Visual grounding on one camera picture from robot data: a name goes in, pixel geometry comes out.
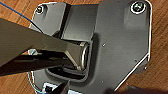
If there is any small white connector box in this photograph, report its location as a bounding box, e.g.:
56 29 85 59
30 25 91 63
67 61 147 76
43 83 56 94

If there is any blue cable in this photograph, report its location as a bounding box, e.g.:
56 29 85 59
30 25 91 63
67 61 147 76
0 1 46 94

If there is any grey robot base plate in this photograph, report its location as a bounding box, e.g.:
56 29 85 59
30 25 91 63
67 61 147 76
28 0 154 94

